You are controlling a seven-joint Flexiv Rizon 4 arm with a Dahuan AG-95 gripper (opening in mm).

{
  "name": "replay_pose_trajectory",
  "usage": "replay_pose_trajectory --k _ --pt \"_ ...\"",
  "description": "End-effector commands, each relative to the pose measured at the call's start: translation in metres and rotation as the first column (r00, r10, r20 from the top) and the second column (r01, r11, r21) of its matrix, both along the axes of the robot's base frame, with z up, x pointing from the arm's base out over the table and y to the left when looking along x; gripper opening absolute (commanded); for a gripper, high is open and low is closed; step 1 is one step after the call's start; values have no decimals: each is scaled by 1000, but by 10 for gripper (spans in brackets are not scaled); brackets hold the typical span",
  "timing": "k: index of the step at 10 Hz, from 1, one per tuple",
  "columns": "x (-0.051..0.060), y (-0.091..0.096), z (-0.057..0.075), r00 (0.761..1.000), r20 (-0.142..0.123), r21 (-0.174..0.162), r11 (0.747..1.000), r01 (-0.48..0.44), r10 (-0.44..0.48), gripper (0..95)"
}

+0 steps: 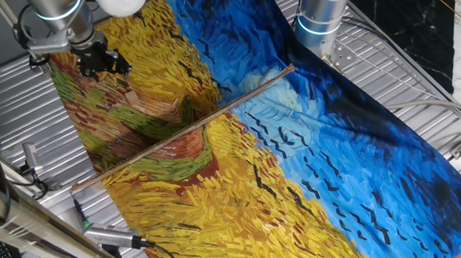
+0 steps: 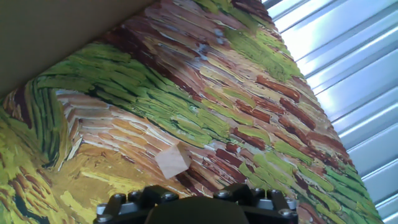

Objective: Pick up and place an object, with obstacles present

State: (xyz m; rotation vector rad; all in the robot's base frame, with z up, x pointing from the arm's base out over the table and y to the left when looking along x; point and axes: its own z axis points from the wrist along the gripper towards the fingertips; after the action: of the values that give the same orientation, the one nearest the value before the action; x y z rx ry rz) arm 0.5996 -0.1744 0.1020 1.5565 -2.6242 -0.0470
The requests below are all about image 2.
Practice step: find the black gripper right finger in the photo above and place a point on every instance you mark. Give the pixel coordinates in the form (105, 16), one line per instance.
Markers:
(267, 207)

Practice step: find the small wooden cube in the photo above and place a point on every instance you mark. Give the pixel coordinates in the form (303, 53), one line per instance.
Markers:
(172, 160)

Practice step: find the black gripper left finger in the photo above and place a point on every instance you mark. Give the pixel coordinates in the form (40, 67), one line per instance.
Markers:
(130, 205)

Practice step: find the painted wheat field cloth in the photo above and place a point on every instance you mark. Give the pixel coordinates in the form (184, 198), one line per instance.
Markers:
(217, 93)

